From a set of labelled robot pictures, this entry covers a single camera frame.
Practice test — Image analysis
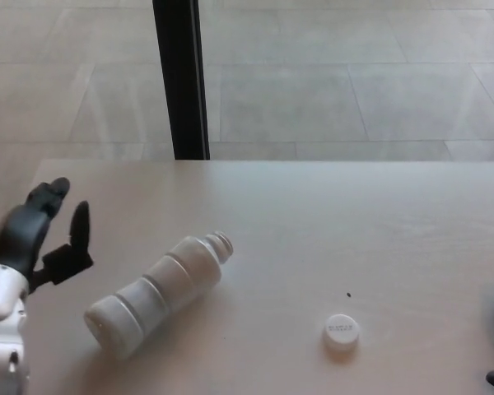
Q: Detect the black window frame post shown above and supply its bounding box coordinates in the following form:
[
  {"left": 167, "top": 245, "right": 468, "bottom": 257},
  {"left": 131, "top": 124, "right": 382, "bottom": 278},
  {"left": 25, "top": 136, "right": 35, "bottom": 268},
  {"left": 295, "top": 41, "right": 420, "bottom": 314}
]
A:
[{"left": 151, "top": 0, "right": 211, "bottom": 160}]

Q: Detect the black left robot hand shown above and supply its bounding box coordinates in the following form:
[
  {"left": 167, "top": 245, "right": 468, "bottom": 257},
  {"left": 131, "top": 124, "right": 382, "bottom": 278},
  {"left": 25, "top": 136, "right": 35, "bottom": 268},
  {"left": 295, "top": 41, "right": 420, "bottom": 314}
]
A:
[{"left": 0, "top": 177, "right": 96, "bottom": 295}]

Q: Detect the white screw cap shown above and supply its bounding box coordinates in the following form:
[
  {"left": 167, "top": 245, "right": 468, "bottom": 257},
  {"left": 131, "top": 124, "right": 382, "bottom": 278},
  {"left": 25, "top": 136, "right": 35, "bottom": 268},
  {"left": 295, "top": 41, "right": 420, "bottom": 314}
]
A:
[{"left": 323, "top": 314, "right": 361, "bottom": 352}]

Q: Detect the clear plastic bottle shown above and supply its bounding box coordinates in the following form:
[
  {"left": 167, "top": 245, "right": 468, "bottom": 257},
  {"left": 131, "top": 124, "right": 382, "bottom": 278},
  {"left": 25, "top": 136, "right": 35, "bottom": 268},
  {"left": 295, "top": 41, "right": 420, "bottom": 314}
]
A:
[{"left": 83, "top": 230, "right": 235, "bottom": 360}]

